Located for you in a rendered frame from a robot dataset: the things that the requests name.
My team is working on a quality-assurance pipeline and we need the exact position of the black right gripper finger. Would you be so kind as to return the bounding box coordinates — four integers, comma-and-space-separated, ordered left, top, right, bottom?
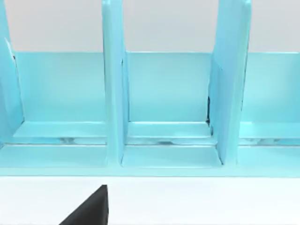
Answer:
58, 184, 109, 225

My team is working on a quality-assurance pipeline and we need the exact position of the light blue rack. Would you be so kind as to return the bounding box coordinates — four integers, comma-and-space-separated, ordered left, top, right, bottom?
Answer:
0, 0, 300, 178

